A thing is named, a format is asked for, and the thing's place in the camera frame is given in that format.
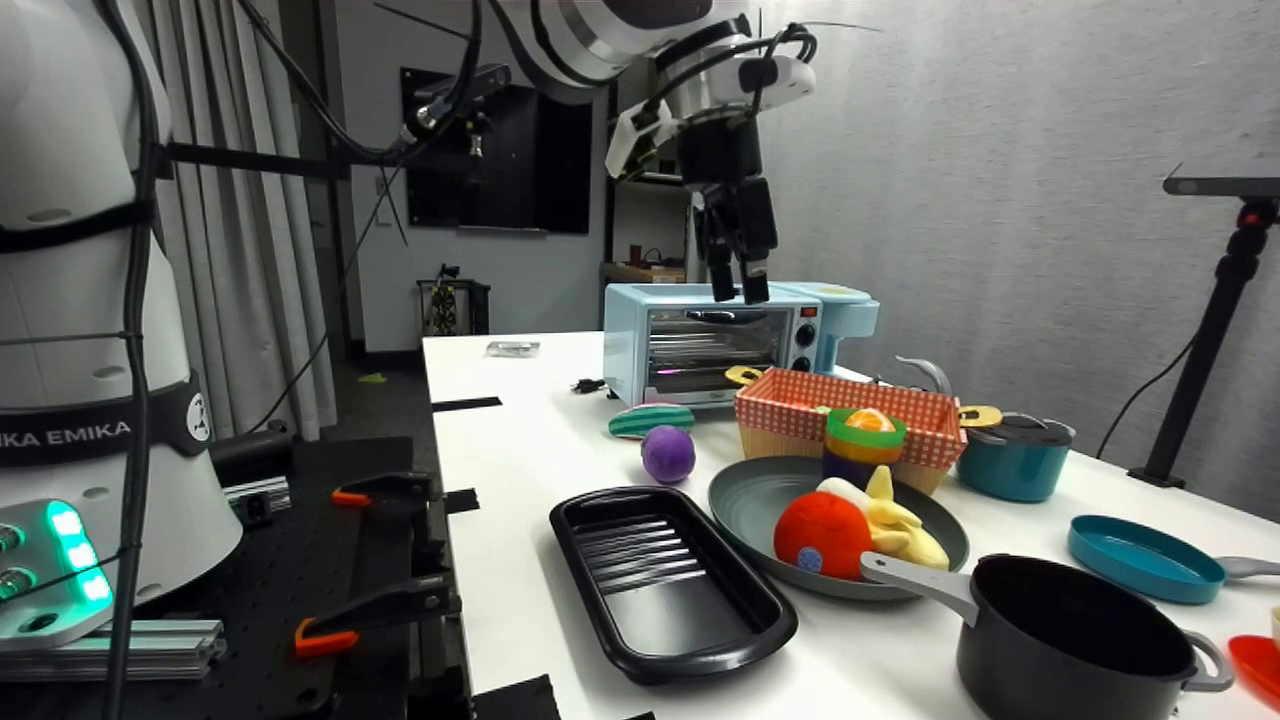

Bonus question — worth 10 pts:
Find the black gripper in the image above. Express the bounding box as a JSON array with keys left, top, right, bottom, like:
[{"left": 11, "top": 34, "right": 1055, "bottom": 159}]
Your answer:
[{"left": 680, "top": 114, "right": 776, "bottom": 305}]

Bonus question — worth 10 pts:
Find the orange and white plushy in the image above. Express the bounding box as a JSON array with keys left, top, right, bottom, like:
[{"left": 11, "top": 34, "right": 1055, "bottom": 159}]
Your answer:
[{"left": 844, "top": 407, "right": 895, "bottom": 433}]

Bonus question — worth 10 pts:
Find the dark purple cup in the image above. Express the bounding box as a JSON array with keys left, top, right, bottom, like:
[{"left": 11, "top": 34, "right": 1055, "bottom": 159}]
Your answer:
[{"left": 825, "top": 450, "right": 880, "bottom": 486}]

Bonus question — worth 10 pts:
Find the green stacked cup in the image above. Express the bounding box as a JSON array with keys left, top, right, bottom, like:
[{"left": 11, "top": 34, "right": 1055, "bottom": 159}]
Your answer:
[{"left": 825, "top": 407, "right": 910, "bottom": 465}]

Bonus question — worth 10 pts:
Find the blue toy oven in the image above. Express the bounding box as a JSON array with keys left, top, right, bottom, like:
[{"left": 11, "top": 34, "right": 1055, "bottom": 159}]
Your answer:
[{"left": 606, "top": 279, "right": 880, "bottom": 407}]

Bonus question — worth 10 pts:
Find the red checkered basket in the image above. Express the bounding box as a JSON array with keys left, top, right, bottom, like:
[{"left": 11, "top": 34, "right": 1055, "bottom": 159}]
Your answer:
[{"left": 736, "top": 368, "right": 969, "bottom": 492}]

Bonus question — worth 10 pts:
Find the teal toy utensil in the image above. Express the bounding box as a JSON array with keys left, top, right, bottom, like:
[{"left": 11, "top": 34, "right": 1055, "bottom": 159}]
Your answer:
[{"left": 609, "top": 405, "right": 698, "bottom": 438}]

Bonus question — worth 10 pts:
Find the purple ball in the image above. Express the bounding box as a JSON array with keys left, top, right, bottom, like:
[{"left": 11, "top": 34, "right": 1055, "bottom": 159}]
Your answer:
[{"left": 640, "top": 424, "right": 698, "bottom": 484}]

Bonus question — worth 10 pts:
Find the grey frying pan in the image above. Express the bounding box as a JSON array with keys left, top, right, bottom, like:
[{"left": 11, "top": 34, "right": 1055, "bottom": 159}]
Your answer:
[{"left": 708, "top": 455, "right": 969, "bottom": 604}]

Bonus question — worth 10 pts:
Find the red round plush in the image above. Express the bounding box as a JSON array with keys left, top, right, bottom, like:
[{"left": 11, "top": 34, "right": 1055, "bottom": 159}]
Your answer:
[{"left": 774, "top": 492, "right": 871, "bottom": 580}]

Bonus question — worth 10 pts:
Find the yellow banana plush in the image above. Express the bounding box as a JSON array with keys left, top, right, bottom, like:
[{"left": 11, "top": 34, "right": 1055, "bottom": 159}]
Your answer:
[{"left": 821, "top": 465, "right": 950, "bottom": 567}]

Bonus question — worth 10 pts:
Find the orange clamp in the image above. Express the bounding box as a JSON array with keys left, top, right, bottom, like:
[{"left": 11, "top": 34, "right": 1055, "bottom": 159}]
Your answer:
[
  {"left": 328, "top": 484, "right": 428, "bottom": 513},
  {"left": 287, "top": 571, "right": 451, "bottom": 663}
]

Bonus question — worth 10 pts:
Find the black saucepan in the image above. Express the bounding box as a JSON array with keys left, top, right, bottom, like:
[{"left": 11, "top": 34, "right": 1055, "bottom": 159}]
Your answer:
[{"left": 859, "top": 550, "right": 1235, "bottom": 720}]

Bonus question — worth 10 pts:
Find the teal toy pan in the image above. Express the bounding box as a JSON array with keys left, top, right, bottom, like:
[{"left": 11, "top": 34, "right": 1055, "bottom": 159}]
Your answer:
[{"left": 1068, "top": 516, "right": 1280, "bottom": 604}]

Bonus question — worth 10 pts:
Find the red small plate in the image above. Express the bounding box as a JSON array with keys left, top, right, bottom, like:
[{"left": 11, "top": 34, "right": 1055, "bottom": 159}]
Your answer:
[{"left": 1227, "top": 637, "right": 1280, "bottom": 711}]

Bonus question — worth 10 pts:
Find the wall monitor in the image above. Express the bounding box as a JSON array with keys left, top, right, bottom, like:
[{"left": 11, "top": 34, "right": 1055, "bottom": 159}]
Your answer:
[{"left": 403, "top": 62, "right": 594, "bottom": 236}]

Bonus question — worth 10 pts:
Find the black camera tripod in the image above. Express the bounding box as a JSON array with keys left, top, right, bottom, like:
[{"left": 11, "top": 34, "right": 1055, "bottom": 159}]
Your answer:
[{"left": 1136, "top": 166, "right": 1280, "bottom": 486}]

